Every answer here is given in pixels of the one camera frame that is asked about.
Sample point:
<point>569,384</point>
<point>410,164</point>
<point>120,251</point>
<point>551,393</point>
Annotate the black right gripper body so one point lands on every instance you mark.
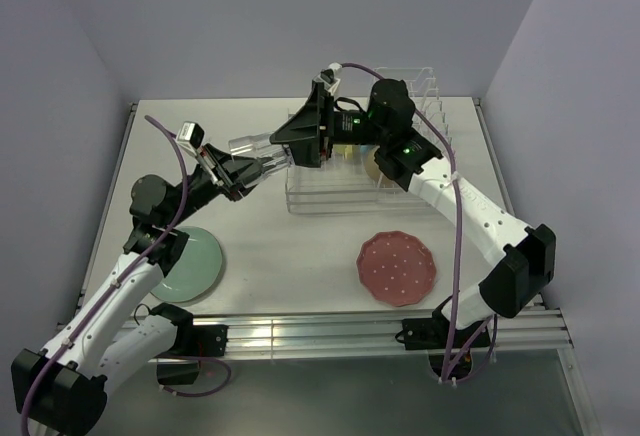
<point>341,128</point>

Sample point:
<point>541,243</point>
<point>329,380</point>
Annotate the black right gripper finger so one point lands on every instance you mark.
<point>305,153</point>
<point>302,126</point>

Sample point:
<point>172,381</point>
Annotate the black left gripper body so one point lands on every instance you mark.
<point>212,165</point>

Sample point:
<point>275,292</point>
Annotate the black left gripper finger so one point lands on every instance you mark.
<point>247,179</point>
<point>243,163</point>

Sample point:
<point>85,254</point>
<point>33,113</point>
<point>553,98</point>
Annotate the yellow ceramic mug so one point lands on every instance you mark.
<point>347,152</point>

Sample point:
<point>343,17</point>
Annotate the clear drinking glass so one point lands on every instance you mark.
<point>260,145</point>

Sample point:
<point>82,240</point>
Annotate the beige ceramic bowl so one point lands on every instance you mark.
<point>373,171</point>

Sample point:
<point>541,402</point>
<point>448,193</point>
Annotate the green ceramic plate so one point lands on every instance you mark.
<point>198,269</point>

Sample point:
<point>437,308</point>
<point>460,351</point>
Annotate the pink dotted plate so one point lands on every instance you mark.
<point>396,268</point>

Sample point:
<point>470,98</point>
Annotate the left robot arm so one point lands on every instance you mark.
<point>65,386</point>

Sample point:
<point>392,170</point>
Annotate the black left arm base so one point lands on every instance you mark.
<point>196,366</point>

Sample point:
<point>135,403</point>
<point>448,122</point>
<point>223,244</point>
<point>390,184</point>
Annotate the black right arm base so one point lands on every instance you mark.
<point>432,333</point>

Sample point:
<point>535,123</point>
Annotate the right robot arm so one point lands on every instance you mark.
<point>521,257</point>

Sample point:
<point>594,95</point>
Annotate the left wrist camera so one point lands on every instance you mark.
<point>190,135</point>

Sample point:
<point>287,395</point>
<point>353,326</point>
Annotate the white wire dish rack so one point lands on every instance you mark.
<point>343,187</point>

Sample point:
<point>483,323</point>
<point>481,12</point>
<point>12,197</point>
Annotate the aluminium frame rail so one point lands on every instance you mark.
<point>368,334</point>

